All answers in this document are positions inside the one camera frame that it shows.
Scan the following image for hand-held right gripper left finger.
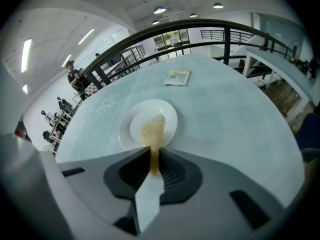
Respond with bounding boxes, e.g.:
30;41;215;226
57;146;152;240

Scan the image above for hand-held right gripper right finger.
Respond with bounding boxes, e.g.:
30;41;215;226
158;147;288;240

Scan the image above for white plate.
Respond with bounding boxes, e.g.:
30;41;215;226
118;98;179;152

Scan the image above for light blue flowered tablecloth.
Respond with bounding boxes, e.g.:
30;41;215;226
54;51;306;233

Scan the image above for pink checkered tablecloth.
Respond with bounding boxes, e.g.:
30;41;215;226
84;82;108;97

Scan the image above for blue chair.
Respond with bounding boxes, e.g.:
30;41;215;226
293;112;320;163

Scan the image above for yellow and white packet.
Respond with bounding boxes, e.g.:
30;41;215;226
164;69;191;87

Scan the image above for white table light blue top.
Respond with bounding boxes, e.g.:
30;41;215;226
244;46;315;124

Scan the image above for ceiling tube lights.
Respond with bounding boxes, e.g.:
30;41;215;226
21;28;96;95

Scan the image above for black metal railing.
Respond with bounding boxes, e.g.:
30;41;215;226
199;28;255;44
83;18;298;91

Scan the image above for large window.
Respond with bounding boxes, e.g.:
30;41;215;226
153;28;191;54

